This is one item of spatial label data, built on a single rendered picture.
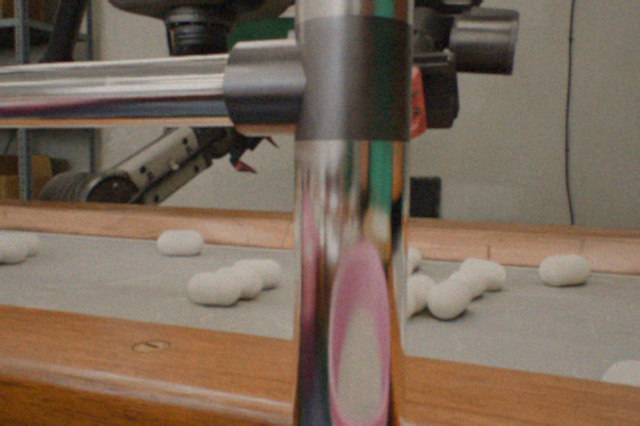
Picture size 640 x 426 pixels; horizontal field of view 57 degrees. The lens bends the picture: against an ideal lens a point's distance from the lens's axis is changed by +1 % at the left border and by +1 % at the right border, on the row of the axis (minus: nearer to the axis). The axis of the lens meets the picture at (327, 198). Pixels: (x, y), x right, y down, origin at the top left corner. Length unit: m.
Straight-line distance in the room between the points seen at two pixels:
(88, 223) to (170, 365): 0.50
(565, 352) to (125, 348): 0.19
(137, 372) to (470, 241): 0.37
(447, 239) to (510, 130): 1.92
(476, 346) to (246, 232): 0.33
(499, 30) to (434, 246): 0.23
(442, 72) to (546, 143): 1.87
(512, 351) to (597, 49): 2.18
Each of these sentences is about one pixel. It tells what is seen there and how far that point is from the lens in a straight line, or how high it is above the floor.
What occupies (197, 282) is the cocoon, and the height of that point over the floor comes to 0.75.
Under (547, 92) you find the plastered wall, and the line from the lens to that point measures 2.42.
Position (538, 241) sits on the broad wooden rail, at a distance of 0.51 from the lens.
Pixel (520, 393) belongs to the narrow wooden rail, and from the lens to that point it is 0.17.
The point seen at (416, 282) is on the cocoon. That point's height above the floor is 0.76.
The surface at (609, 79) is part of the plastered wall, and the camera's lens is 2.42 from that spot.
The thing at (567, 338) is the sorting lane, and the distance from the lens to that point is 0.32.
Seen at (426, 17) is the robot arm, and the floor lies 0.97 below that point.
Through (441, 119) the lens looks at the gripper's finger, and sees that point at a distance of 0.56.
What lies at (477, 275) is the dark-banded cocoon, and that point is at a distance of 0.37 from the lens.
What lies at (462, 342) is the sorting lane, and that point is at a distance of 0.29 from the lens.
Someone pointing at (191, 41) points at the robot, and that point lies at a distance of 1.23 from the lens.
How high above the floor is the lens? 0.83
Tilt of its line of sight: 4 degrees down
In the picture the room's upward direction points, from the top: 1 degrees clockwise
